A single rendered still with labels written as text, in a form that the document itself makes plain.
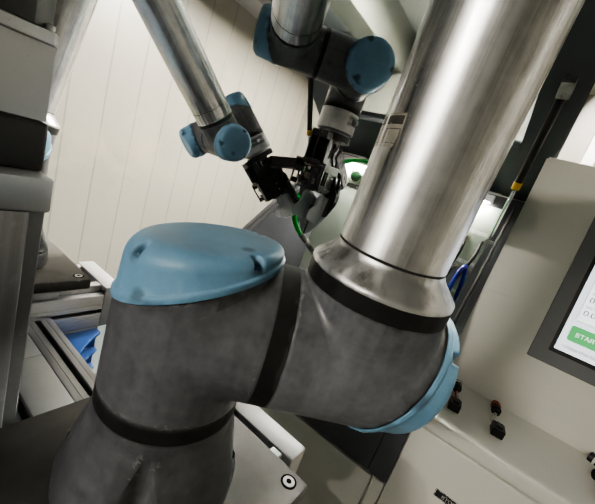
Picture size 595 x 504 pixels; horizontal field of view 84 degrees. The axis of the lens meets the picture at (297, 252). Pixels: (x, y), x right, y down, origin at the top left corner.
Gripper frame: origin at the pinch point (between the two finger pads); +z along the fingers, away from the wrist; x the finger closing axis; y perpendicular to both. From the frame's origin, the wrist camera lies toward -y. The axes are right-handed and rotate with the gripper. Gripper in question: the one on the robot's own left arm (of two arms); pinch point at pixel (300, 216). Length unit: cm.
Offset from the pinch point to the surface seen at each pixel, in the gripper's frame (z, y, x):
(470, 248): 36, -43, 10
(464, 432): 41, 7, 46
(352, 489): 51, 29, 31
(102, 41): -117, 6, -147
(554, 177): 17, -49, 35
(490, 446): 43, 5, 49
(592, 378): 51, -23, 49
